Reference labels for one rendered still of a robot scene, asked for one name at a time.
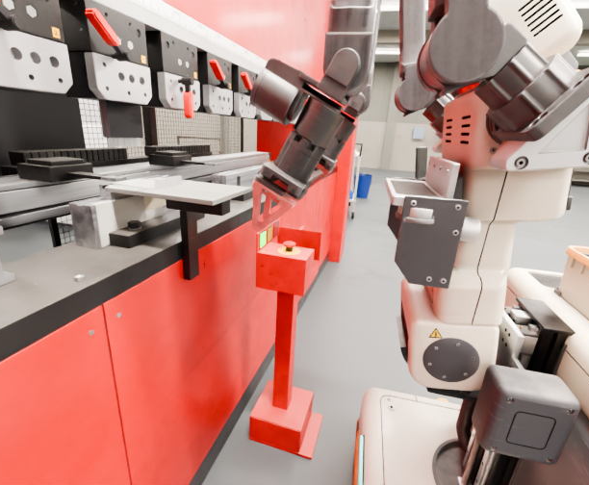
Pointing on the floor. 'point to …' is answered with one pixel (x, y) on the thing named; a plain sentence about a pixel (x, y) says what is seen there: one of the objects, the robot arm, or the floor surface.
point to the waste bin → (364, 185)
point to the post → (149, 126)
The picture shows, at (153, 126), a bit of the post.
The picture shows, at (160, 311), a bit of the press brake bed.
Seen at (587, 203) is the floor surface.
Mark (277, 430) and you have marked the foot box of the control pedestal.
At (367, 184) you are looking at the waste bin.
